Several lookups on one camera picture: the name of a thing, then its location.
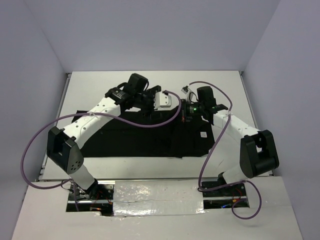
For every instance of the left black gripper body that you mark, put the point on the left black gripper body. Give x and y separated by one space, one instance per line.
145 102

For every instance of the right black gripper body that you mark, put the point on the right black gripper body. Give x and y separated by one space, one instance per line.
189 110

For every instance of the black long sleeve shirt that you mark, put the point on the black long sleeve shirt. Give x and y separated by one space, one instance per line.
188 135

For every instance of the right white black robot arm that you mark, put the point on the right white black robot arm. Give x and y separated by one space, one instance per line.
257 153

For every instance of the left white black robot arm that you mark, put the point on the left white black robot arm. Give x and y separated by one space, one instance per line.
64 144

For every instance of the shiny silver tape sheet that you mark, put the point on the shiny silver tape sheet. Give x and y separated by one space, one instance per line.
157 198

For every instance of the white foam front board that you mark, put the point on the white foam front board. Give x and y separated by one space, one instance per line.
270 216

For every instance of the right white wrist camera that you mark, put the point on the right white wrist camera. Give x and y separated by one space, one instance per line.
189 94

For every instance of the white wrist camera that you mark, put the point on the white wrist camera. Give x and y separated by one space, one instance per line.
189 94
162 100

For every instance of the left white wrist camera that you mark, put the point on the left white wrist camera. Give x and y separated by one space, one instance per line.
162 100

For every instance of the right aluminium table rail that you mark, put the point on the right aluminium table rail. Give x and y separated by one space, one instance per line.
253 90

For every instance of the aluminium table rail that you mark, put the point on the aluminium table rail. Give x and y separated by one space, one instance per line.
64 92
253 90

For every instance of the left aluminium table rail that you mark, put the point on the left aluminium table rail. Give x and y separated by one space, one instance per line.
64 92

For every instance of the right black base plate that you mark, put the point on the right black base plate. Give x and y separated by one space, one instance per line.
237 190

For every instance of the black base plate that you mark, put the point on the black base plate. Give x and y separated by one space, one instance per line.
237 190
102 192

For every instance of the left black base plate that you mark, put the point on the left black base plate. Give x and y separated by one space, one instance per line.
102 192

